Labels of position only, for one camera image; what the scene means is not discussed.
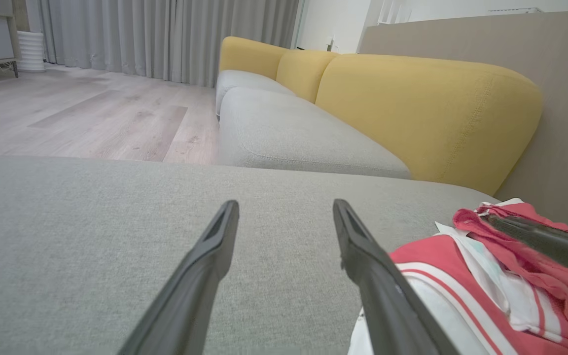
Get yellow sofa end back cushion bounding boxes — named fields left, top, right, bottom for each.
left=219, top=36, right=289, bottom=80

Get white router with antennas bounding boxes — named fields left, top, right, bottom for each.
left=375, top=0, right=413, bottom=25

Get large grey sofa seat cushion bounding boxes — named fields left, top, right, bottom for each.
left=217, top=87, right=412, bottom=179

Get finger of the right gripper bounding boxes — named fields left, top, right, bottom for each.
left=484, top=214, right=568, bottom=285

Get red shorts white stripe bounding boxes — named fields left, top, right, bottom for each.
left=453, top=197, right=568, bottom=346

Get narrow yellow sofa back cushion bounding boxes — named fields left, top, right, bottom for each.
left=276, top=49, right=339, bottom=104

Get red jersey white sleeves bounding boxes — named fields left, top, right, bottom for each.
left=347, top=222, right=568, bottom=355

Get large yellow sofa back cushion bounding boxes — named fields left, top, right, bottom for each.
left=315, top=53, right=543, bottom=196

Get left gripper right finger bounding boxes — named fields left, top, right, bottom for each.
left=333, top=199, right=462, bottom=355

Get grey curtain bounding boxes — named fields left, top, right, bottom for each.
left=25, top=0, right=300, bottom=88

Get white ribbed cylinder appliance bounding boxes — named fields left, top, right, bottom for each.
left=16, top=31, right=47, bottom=73

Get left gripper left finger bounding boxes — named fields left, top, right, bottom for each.
left=118, top=200, right=240, bottom=355

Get small grey sofa seat cushion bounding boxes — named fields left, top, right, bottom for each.
left=215, top=69, right=297, bottom=119

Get beige panel behind sofa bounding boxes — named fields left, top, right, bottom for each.
left=358, top=10, right=568, bottom=232

